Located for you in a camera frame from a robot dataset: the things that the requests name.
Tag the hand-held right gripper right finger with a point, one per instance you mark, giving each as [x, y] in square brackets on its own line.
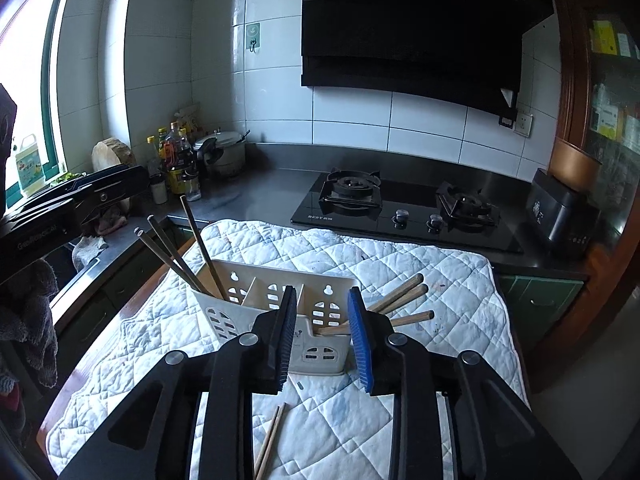
[359, 340]

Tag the black gas stove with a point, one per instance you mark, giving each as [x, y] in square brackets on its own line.
[410, 215]

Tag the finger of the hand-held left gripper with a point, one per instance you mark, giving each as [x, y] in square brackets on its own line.
[112, 202]
[110, 182]

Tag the round wooden cutting board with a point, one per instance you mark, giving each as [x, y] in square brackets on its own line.
[110, 155]

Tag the green wall hook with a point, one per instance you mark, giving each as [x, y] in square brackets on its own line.
[254, 37]

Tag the white plastic utensil holder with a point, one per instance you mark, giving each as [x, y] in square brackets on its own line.
[320, 355]

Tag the white wall socket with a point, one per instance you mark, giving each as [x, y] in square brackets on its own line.
[524, 124]

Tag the person's left forearm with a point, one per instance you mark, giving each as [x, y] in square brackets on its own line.
[27, 310]

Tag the glass jar black lid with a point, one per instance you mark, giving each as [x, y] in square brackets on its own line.
[192, 187]

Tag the grey crumpled rag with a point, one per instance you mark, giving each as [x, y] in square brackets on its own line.
[87, 252]

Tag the small white jar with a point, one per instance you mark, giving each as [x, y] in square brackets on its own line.
[159, 190]

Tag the pink cloth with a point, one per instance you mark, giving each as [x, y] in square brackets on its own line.
[111, 222]

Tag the silver pressure cooker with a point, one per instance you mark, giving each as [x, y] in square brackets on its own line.
[225, 157]

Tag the green leafy vegetables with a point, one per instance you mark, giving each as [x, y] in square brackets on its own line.
[67, 177]

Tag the white quilted blanket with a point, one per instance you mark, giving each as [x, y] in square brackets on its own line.
[425, 285]

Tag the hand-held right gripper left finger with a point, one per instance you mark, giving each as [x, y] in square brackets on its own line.
[285, 340]

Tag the black rice cooker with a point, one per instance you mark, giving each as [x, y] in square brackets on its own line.
[560, 215]

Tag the copper coloured pot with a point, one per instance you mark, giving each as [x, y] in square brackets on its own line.
[575, 165]

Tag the black range hood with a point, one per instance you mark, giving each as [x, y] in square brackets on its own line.
[410, 35]

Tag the green lower cabinet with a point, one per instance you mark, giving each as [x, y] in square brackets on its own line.
[540, 310]

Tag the green window frame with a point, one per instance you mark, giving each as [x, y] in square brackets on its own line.
[57, 60]

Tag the wooden glass door cabinet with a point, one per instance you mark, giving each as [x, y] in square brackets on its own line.
[605, 85]

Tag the white detergent bottle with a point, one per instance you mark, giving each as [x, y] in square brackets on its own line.
[30, 170]

